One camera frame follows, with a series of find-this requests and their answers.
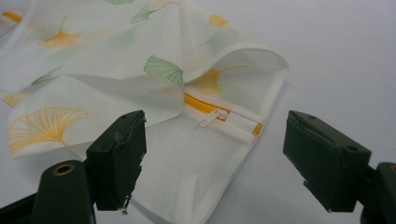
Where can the white leaf-print laundry bag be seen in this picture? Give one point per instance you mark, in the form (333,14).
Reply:
(124,77)

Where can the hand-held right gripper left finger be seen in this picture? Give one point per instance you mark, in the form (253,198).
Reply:
(115,161)

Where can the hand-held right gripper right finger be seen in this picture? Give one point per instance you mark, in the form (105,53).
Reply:
(327,161)

